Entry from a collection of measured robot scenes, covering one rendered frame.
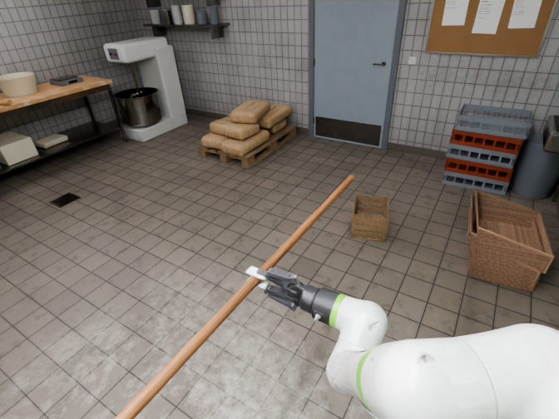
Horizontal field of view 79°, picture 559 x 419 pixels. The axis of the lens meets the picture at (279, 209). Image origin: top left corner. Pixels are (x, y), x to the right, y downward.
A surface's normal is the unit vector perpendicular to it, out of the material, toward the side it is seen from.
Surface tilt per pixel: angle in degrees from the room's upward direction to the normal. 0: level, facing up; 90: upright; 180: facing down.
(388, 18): 90
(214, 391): 0
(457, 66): 90
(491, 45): 90
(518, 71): 90
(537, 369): 24
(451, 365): 9
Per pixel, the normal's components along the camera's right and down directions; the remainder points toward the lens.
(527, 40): -0.53, 0.49
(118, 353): -0.05, -0.83
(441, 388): 0.07, -0.50
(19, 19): 0.85, 0.26
